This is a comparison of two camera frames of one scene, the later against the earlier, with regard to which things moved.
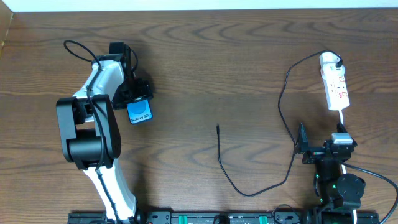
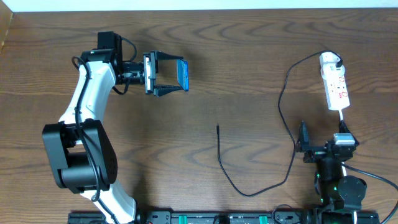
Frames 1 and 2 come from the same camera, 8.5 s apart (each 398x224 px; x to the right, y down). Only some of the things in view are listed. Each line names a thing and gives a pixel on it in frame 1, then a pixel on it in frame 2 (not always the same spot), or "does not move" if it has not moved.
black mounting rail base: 213,217 does not move
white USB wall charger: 328,60 does not move
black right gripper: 315,150 does not move
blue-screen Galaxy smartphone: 139,111 → 182,74
